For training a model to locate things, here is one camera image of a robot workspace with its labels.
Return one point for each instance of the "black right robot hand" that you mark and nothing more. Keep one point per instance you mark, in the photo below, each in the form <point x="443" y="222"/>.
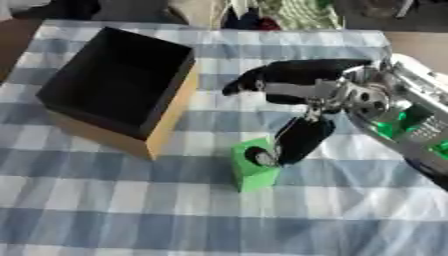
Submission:
<point x="297" y="76"/>

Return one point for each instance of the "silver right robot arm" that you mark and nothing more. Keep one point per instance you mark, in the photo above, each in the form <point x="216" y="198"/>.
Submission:
<point x="408" y="113"/>

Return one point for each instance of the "tan cardboard box black inside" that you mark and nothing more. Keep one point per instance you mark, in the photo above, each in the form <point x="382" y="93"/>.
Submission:
<point x="119" y="85"/>

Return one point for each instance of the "green and white checked cloth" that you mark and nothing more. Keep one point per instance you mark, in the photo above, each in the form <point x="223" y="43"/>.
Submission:
<point x="306" y="13"/>

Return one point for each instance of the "green cube with dark print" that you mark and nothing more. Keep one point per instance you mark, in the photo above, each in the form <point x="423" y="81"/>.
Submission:
<point x="252" y="166"/>

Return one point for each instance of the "dark bag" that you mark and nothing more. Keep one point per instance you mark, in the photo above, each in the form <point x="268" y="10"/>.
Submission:
<point x="61" y="8"/>

